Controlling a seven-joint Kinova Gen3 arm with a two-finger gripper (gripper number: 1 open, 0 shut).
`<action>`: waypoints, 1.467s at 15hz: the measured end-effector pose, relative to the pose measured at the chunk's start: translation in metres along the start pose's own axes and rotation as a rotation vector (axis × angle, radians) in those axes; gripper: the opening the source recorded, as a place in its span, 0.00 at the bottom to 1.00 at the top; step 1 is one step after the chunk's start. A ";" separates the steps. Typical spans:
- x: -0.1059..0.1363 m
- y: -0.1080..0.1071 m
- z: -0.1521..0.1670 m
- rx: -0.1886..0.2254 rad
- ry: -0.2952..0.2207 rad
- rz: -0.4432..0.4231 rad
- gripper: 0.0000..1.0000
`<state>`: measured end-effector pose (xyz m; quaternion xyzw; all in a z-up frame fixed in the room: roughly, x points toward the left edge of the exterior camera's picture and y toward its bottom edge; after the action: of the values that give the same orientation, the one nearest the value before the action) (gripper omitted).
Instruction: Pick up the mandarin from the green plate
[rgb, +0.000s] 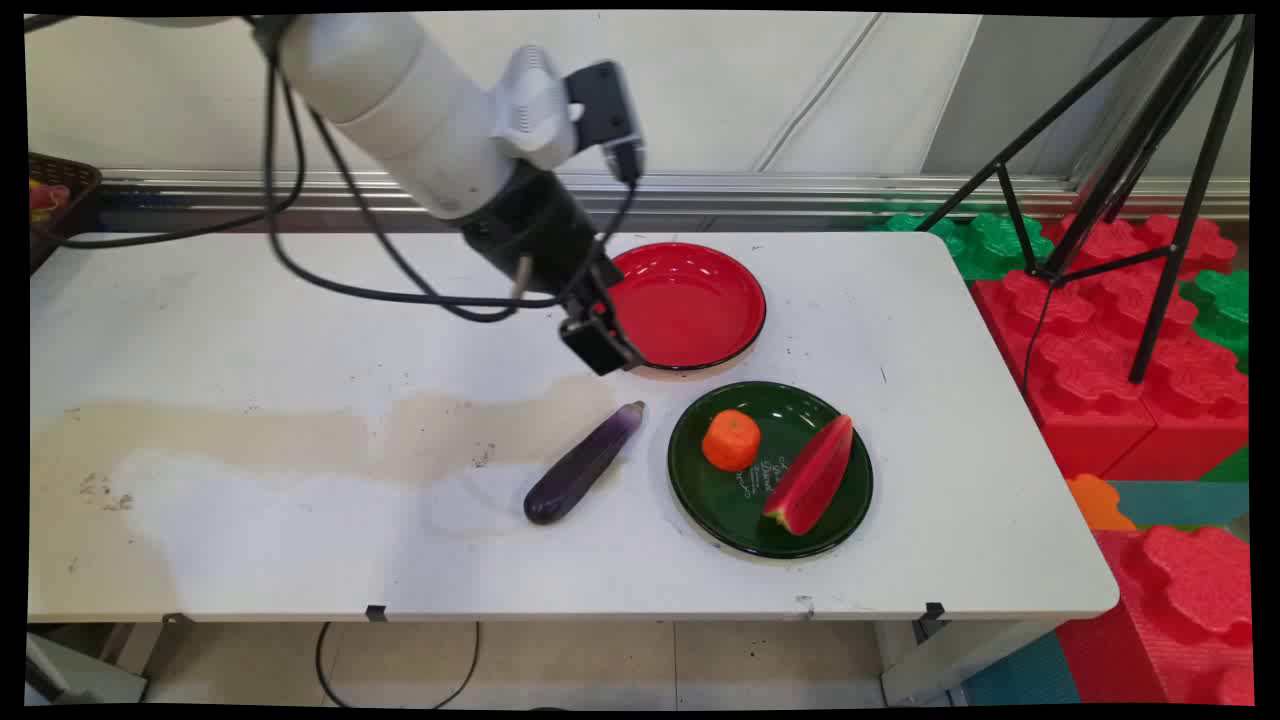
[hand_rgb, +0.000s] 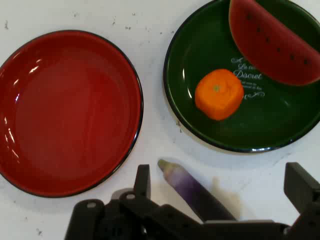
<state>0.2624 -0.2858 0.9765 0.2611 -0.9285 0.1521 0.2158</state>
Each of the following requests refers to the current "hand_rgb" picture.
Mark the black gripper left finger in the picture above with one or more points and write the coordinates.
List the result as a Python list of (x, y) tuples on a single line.
[(143, 182)]

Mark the red enamel plate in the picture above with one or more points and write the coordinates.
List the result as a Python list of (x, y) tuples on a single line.
[(72, 117)]

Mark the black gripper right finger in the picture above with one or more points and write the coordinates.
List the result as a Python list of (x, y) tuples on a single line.
[(303, 190)]

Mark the toy purple eggplant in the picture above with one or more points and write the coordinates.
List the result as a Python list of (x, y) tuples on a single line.
[(186, 186)]

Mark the toy watermelon slice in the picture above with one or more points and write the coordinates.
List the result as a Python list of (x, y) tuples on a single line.
[(272, 47)]

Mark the green enamel plate with lettering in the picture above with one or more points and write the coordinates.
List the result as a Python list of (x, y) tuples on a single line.
[(262, 125)]

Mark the toy orange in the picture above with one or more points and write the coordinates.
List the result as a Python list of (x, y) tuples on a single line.
[(219, 94)]

